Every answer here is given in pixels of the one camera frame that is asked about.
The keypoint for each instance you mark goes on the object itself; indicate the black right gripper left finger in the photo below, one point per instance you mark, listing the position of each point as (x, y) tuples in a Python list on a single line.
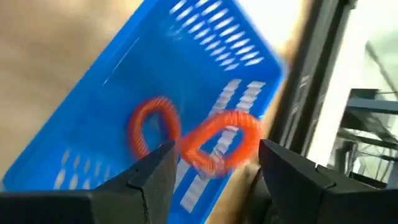
[(149, 186)]

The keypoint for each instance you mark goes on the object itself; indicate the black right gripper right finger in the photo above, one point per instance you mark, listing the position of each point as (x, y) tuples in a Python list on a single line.
[(295, 193)]

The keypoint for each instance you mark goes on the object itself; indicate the orange-red spiral coil band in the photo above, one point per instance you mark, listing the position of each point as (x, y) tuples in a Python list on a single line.
[(189, 149), (133, 124)]

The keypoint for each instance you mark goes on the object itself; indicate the blue plastic basket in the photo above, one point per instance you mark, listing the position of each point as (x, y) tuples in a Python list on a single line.
[(140, 62)]

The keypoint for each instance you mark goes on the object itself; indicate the dark blue table frame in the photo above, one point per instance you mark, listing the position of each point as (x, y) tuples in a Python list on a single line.
[(370, 105)]

